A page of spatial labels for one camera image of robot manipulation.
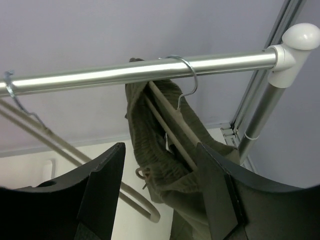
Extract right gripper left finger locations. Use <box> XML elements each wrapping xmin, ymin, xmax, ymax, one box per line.
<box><xmin>0</xmin><ymin>142</ymin><xmax>126</xmax><ymax>240</ymax></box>

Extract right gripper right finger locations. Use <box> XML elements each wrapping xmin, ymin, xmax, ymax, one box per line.
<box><xmin>196</xmin><ymin>143</ymin><xmax>320</xmax><ymax>240</ymax></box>

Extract olive green shorts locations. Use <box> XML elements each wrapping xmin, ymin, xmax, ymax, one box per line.
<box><xmin>124</xmin><ymin>57</ymin><xmax>241</xmax><ymax>240</ymax></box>

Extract beige hanger with metal hook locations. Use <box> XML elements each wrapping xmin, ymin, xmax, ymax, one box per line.
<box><xmin>0</xmin><ymin>70</ymin><xmax>161</xmax><ymax>223</ymax></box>

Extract white metal clothes rack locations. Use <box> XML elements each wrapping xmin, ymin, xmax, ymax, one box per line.
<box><xmin>0</xmin><ymin>23</ymin><xmax>320</xmax><ymax>156</ymax></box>

